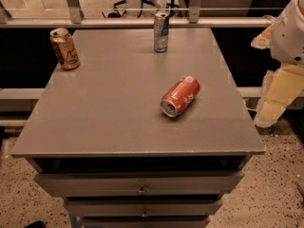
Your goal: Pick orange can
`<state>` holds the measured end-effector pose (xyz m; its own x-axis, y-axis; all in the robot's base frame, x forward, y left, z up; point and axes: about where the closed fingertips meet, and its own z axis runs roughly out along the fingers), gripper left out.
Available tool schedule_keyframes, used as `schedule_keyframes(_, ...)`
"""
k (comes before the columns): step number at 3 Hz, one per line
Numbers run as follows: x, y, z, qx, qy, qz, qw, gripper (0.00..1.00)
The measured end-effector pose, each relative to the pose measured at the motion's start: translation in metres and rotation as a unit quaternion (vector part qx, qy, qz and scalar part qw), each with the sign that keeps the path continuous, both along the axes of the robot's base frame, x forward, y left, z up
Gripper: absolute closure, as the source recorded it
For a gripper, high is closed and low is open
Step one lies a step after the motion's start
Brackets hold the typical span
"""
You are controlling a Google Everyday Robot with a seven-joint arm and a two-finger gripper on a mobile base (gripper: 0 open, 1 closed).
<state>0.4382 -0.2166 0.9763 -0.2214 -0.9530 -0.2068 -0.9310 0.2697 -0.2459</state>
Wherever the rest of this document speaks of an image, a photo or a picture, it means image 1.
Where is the red soda can lying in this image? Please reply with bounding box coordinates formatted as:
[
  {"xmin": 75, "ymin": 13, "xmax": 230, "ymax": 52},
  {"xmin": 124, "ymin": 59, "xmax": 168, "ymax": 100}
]
[{"xmin": 160, "ymin": 76, "xmax": 200, "ymax": 118}]

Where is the grey metal railing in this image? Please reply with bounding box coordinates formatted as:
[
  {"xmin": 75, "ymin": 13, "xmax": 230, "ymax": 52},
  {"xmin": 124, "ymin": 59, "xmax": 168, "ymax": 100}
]
[{"xmin": 0, "ymin": 0, "xmax": 274, "ymax": 29}]

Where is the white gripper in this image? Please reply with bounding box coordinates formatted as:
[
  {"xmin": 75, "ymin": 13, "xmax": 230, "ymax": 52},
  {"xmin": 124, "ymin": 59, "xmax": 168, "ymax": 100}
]
[{"xmin": 251, "ymin": 4, "xmax": 304, "ymax": 128}]

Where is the middle drawer with knob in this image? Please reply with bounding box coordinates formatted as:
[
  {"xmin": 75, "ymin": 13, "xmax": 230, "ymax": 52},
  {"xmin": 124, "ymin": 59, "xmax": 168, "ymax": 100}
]
[{"xmin": 66, "ymin": 199, "xmax": 222, "ymax": 218}]

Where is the drawer with knob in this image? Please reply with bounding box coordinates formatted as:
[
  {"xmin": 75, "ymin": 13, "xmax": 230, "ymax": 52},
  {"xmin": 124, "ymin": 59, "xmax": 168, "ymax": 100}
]
[
  {"xmin": 35, "ymin": 171, "xmax": 244, "ymax": 198},
  {"xmin": 66, "ymin": 199, "xmax": 222, "ymax": 218}
]

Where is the top drawer with knob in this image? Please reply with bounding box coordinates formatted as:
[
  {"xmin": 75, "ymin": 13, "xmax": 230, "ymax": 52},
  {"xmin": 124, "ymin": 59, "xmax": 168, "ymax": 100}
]
[{"xmin": 35, "ymin": 171, "xmax": 244, "ymax": 198}]

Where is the orange-gold soda can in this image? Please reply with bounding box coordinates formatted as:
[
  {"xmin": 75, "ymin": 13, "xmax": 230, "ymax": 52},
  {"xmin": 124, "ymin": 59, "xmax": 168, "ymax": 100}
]
[{"xmin": 49, "ymin": 28, "xmax": 80, "ymax": 70}]

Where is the bottom drawer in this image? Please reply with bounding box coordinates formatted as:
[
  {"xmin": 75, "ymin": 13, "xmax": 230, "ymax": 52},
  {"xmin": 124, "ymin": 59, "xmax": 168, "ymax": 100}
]
[{"xmin": 83, "ymin": 217, "xmax": 210, "ymax": 228}]

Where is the grey drawer cabinet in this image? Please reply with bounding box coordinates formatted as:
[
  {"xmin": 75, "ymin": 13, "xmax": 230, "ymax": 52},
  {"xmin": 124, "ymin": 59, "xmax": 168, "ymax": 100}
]
[{"xmin": 10, "ymin": 28, "xmax": 266, "ymax": 228}]

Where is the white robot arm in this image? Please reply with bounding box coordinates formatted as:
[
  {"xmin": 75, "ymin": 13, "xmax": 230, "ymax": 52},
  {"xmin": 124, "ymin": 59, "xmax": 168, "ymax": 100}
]
[{"xmin": 251, "ymin": 0, "xmax": 304, "ymax": 128}]

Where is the office chair base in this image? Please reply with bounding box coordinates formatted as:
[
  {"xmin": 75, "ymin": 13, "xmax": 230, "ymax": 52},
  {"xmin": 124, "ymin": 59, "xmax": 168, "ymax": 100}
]
[{"xmin": 110, "ymin": 0, "xmax": 178, "ymax": 17}]

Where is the black shoe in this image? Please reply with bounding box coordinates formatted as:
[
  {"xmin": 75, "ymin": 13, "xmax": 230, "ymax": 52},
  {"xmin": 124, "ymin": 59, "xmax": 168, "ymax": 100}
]
[{"xmin": 24, "ymin": 220, "xmax": 46, "ymax": 228}]

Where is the silver blue energy drink can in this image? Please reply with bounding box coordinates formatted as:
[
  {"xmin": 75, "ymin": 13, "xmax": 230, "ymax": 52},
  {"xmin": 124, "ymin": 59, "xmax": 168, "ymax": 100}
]
[{"xmin": 154, "ymin": 11, "xmax": 169, "ymax": 52}]

